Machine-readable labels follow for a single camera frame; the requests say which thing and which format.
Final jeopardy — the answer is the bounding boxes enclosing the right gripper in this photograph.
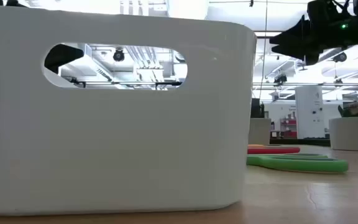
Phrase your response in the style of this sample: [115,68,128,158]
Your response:
[269,0,356,65]

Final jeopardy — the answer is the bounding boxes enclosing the white plastic bin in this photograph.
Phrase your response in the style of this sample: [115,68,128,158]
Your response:
[0,5,257,216]

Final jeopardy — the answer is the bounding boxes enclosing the red-handled scissors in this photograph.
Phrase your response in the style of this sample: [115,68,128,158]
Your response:
[247,146,301,155]

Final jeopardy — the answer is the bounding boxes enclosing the green-handled scissors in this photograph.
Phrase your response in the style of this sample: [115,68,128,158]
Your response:
[246,152,349,174]

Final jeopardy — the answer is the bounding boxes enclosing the black round spotlight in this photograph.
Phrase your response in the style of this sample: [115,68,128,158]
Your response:
[333,52,348,63]
[273,73,288,86]
[112,48,126,62]

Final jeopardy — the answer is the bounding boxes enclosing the grey horizontal pipe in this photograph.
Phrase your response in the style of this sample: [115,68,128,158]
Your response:
[71,80,358,88]

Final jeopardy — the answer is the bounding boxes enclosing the white round pillar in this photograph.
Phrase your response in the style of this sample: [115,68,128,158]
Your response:
[295,86,326,139]

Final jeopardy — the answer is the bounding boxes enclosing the black monitor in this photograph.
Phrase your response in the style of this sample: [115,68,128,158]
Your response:
[250,98,265,119]

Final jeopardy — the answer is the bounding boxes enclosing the red shelf unit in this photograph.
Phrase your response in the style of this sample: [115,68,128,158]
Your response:
[280,117,298,139]

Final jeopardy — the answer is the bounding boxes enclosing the grey plastic bin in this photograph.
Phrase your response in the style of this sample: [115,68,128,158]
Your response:
[249,118,272,146]

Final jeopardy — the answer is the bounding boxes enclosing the white potted plant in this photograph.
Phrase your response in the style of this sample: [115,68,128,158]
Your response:
[328,105,358,152]

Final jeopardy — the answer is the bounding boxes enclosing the thin hanging cable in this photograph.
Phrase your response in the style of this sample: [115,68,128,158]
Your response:
[259,0,269,101]

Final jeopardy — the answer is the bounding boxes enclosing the black metal rig frame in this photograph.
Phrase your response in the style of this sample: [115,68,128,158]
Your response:
[268,138,332,147]

